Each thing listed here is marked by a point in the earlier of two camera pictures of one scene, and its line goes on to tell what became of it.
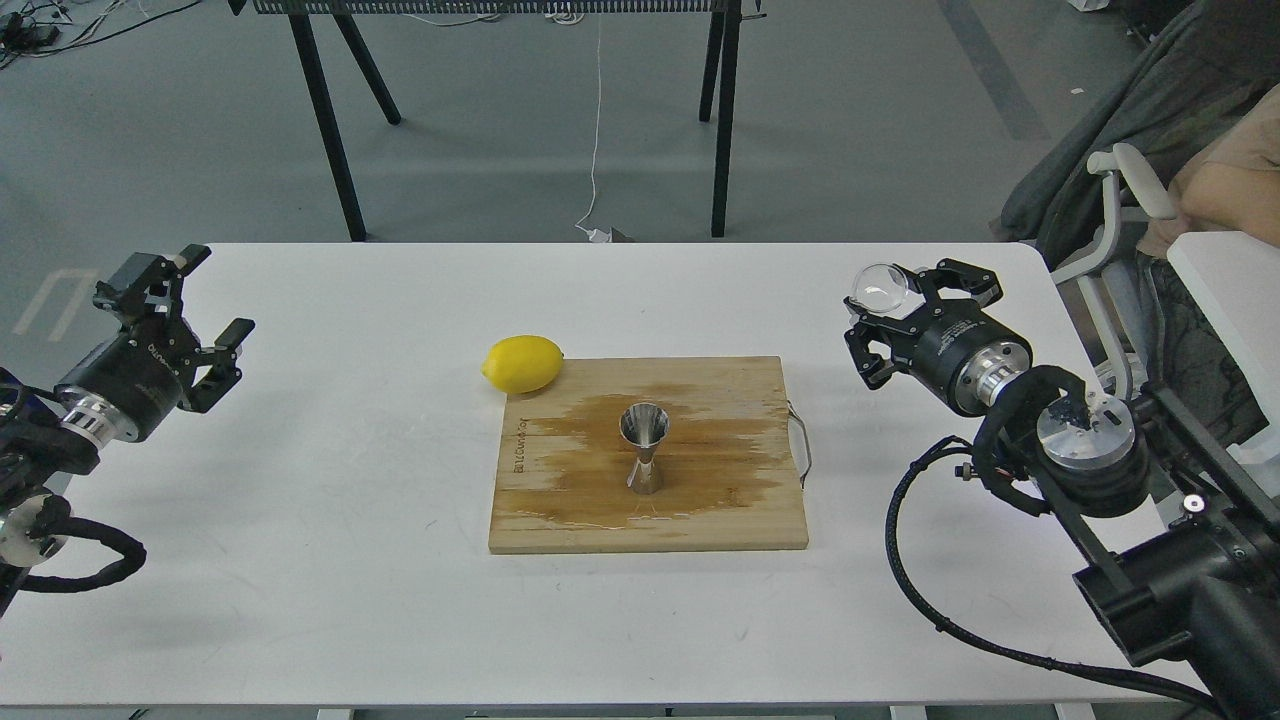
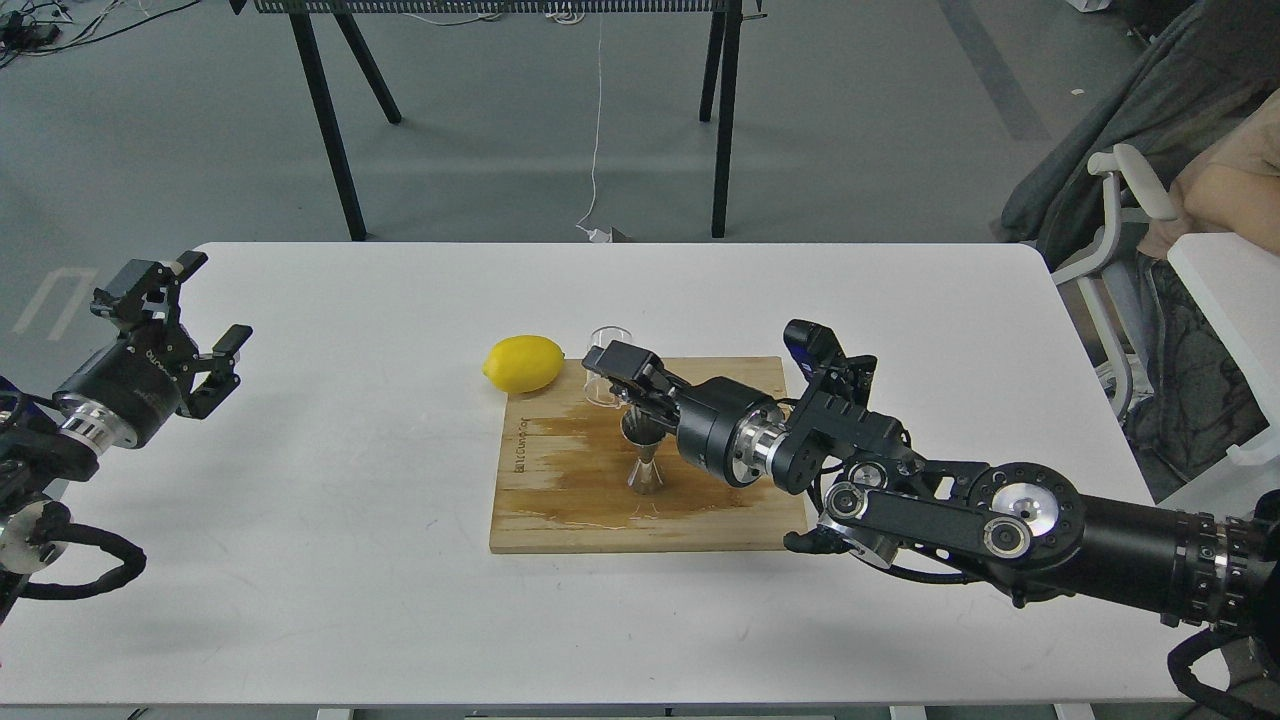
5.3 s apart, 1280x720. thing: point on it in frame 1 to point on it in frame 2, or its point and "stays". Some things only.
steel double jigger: (646, 426) stays
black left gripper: (126, 389) stays
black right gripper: (962, 354) to (705, 420)
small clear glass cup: (879, 287) to (597, 386)
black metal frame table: (723, 41) stays
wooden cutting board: (728, 467) stays
